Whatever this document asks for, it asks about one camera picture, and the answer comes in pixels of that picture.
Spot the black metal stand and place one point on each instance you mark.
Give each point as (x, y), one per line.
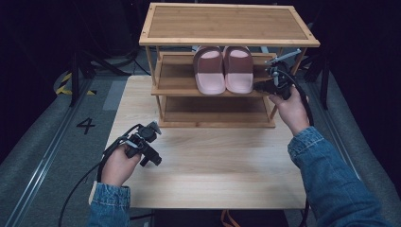
(75, 78)
(324, 82)

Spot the person's right hand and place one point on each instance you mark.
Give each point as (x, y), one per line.
(291, 112)

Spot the wooden shoe rack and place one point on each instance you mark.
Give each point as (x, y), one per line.
(220, 25)

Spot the pink slipper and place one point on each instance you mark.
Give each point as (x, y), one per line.
(238, 72)
(209, 74)

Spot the metal floor rail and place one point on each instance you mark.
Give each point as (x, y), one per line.
(41, 170)

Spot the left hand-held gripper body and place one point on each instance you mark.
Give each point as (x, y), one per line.
(142, 138)

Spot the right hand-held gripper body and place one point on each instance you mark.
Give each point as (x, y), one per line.
(280, 82)

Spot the person's left hand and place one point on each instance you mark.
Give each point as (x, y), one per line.
(118, 168)

